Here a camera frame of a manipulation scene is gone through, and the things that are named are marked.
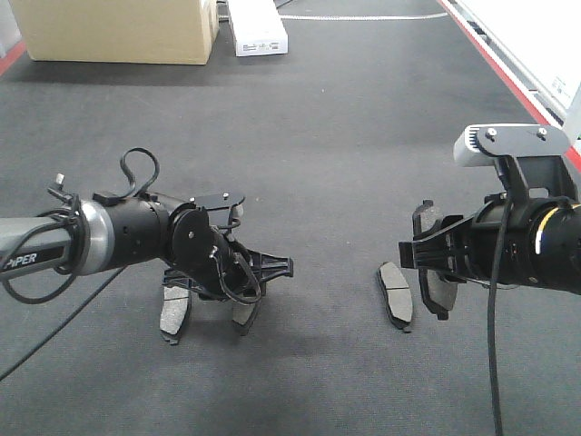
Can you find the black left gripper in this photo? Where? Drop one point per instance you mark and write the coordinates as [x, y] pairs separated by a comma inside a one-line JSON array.
[[205, 259]]

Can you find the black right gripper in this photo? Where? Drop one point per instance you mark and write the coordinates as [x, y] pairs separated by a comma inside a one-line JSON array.
[[472, 246]]

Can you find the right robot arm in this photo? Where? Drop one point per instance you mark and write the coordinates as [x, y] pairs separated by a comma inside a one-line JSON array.
[[538, 247]]

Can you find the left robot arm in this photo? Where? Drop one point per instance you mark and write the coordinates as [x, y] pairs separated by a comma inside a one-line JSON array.
[[41, 256]]

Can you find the cardboard box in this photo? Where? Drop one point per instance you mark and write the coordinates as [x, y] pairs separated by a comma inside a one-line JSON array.
[[133, 32]]

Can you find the white long box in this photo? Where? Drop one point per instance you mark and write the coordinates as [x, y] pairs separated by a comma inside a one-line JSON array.
[[257, 28]]

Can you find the white frame with red edge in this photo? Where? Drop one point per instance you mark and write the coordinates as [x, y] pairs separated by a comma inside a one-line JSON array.
[[534, 48]]

